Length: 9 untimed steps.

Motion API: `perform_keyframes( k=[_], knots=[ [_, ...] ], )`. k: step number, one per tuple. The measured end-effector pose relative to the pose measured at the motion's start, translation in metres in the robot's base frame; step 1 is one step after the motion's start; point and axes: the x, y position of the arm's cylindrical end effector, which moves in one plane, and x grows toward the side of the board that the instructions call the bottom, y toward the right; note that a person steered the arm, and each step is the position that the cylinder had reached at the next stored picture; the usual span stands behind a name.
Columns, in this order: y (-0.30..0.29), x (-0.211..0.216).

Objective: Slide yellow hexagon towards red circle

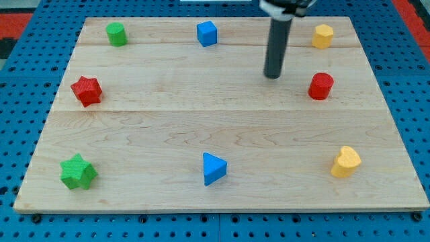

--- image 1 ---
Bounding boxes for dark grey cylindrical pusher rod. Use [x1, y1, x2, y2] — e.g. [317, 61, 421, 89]
[263, 18, 292, 79]

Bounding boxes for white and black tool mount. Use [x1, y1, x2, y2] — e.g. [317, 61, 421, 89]
[259, 0, 316, 22]

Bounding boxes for yellow hexagon block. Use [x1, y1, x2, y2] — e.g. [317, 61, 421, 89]
[311, 24, 334, 49]

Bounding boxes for red cylinder block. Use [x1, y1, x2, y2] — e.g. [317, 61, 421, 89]
[308, 73, 335, 100]

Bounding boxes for blue cube block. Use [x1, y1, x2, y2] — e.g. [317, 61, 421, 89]
[196, 21, 218, 47]

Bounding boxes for wooden board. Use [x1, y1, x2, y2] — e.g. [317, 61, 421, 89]
[13, 17, 429, 214]

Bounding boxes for yellow heart block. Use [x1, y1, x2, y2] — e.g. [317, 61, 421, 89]
[331, 146, 361, 178]

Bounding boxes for blue triangle block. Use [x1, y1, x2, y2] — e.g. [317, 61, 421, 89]
[202, 153, 228, 186]

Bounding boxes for green cylinder block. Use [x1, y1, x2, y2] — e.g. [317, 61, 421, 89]
[105, 22, 128, 47]

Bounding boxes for red star block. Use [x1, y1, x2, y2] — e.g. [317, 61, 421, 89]
[71, 76, 102, 108]

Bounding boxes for green star block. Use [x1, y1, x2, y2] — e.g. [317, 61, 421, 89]
[60, 153, 98, 190]

